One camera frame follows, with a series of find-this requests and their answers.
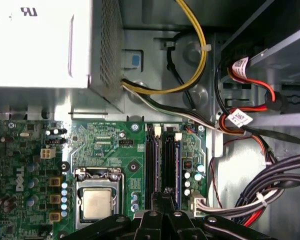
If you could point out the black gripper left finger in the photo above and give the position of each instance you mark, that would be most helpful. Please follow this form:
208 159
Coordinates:
145 225

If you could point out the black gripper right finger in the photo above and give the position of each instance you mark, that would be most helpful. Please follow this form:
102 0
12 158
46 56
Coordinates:
185 227

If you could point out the metal socket cover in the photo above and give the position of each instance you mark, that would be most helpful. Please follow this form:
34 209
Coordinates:
118 200

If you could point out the silver CPU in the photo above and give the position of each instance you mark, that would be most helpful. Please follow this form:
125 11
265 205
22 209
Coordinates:
97 203

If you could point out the green motherboard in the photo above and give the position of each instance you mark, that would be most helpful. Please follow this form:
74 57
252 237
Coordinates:
102 150

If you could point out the black PC case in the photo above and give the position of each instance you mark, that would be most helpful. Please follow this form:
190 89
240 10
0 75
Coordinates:
145 50

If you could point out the metal drive cage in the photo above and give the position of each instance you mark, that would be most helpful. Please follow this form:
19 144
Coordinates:
285 50

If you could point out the grey power supply unit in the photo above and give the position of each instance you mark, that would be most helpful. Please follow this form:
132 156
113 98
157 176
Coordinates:
40 50

